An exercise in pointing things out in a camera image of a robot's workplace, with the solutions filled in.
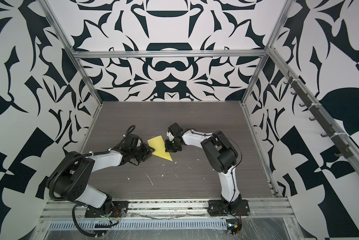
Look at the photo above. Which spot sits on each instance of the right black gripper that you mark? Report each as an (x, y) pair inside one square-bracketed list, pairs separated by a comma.
[(168, 148)]

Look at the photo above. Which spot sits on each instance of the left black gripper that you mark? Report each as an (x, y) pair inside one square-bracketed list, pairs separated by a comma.
[(148, 152)]

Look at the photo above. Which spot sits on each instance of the yellow square paper sheet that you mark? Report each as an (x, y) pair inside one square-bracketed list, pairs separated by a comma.
[(157, 143)]

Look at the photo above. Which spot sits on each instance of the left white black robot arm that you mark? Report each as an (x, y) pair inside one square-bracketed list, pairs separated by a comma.
[(69, 181)]

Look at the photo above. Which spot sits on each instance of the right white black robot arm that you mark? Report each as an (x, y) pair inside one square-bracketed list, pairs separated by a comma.
[(220, 153)]

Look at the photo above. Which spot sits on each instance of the small green-lit electronics box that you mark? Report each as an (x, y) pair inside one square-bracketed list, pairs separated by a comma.
[(234, 226)]

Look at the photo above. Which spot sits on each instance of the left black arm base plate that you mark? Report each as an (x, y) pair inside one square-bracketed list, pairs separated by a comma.
[(114, 209)]

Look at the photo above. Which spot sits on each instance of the white slotted cable duct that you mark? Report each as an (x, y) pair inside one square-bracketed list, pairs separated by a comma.
[(174, 224)]

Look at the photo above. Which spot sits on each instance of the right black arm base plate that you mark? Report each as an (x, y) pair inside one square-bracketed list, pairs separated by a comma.
[(223, 208)]

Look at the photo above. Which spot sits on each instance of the aluminium front rail frame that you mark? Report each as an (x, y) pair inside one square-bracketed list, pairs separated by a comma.
[(199, 208)]

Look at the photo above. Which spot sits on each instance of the black wall hook rail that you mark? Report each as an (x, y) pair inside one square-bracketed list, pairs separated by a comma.
[(317, 111)]

